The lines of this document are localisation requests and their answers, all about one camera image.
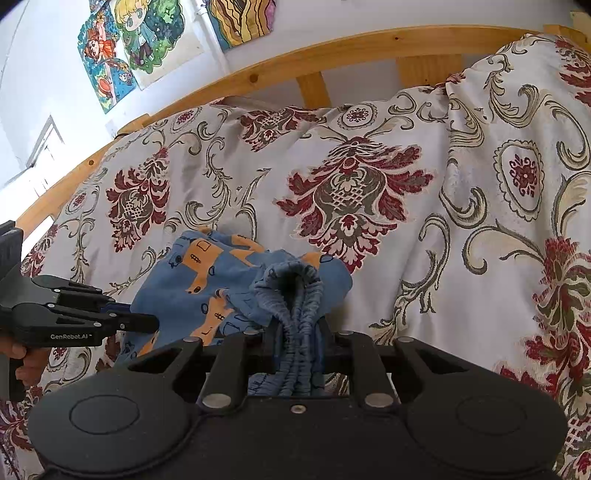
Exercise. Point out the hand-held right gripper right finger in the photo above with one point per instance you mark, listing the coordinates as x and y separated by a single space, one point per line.
334 346

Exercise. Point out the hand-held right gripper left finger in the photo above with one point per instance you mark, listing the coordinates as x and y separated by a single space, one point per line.
270 344

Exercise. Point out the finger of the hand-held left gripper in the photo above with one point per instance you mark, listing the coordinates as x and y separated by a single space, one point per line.
120 321
78 288

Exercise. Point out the blue pants with orange print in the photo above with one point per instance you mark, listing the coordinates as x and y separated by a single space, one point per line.
217 277

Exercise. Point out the person's left hand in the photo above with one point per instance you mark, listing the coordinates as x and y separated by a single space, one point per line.
34 364

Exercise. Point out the floral bedspread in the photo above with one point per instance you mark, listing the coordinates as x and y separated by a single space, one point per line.
415 207

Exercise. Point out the white window frame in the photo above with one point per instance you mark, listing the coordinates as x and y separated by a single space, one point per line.
46 147

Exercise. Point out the orange-haired cartoon figure wall poster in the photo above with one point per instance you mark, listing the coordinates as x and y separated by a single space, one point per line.
104 69

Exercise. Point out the blond cartoon figure wall poster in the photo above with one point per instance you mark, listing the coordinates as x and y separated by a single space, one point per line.
152 37

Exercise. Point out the wooden bed frame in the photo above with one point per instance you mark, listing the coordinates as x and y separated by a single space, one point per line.
314 55

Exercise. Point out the white wall pipe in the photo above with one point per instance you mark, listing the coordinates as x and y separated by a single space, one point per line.
210 27

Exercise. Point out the brown wavy wall poster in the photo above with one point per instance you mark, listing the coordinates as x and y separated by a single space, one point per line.
240 21

